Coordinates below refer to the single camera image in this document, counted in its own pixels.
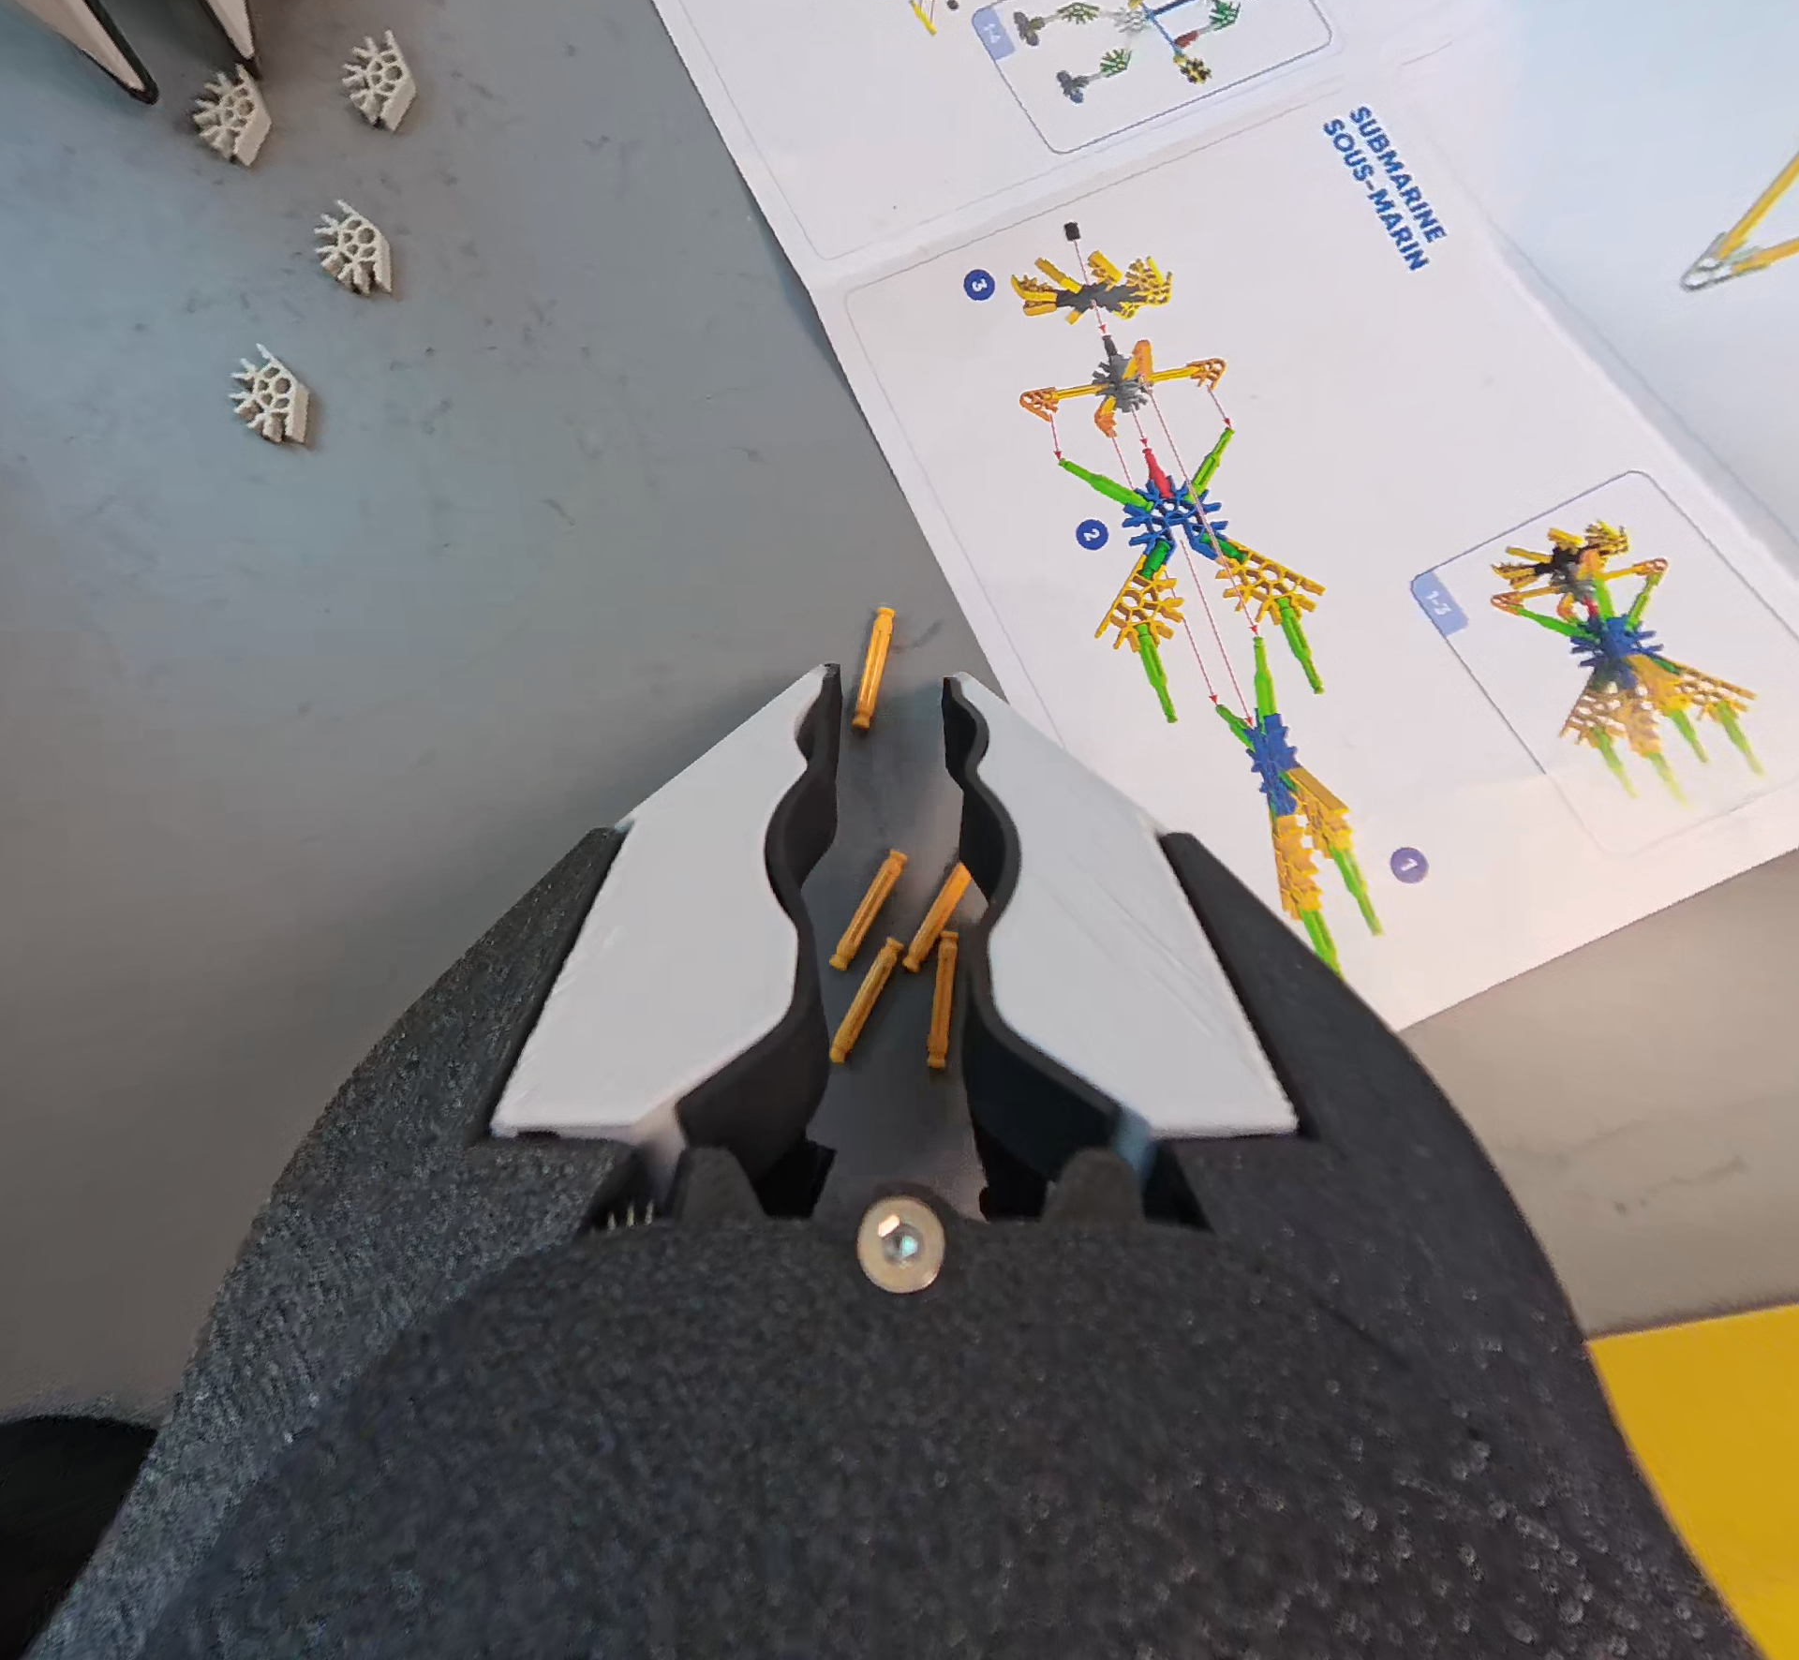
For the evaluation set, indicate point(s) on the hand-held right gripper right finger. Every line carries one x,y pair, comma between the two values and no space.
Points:
1126,984

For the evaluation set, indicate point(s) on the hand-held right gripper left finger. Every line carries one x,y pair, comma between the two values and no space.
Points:
661,984

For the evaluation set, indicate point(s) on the short yellow rod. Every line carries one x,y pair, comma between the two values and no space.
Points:
942,1001
873,667
935,914
863,1001
866,908

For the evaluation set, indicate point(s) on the grey snowflake connector piece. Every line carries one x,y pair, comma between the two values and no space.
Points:
355,250
232,116
270,395
379,81

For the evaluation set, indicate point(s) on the white building instruction sheet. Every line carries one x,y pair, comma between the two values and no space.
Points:
1546,324

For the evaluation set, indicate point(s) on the yellow plastic box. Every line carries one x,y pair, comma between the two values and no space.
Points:
1713,1478

